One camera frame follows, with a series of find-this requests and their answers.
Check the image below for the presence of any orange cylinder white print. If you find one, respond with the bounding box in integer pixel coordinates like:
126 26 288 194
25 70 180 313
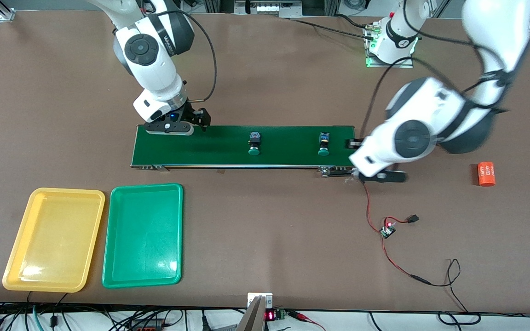
478 161 496 187

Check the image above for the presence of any green conveyor belt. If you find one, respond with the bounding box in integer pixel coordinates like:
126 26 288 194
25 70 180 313
130 124 361 177

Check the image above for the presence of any green plastic tray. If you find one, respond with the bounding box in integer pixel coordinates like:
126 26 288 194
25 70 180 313
102 183 184 289

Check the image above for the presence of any white power strip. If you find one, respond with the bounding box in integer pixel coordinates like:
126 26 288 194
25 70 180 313
250 1 303 15

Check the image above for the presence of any yellow plastic tray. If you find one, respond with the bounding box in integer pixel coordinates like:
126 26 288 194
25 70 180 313
2 187 106 293

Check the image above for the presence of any red clip lead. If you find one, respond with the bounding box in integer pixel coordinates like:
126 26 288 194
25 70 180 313
288 311 326 331

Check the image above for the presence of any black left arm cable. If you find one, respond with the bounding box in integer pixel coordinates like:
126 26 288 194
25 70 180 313
362 28 509 138

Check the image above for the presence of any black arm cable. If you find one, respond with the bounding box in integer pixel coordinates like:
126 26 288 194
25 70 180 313
184 11 217 103
362 28 509 138

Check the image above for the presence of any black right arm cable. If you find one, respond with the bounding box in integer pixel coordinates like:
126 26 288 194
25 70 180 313
184 11 217 103

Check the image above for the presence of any red black twisted wire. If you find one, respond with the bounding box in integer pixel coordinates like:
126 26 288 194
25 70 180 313
359 177 432 286

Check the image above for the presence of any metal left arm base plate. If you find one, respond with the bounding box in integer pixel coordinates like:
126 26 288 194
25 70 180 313
365 22 415 68

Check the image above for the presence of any black cable across table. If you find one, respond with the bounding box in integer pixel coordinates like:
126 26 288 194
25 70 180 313
287 17 380 42

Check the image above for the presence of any thin black looped wire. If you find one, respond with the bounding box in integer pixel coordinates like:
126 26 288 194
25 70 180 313
428 258 482 325

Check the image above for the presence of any grey metal camera bracket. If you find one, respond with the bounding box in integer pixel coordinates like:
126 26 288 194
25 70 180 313
236 292 274 331

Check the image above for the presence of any aluminium frame profile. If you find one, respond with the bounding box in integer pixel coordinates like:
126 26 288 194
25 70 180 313
0 0 16 22

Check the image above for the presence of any teal cable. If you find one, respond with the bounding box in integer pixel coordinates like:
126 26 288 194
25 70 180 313
33 304 46 331

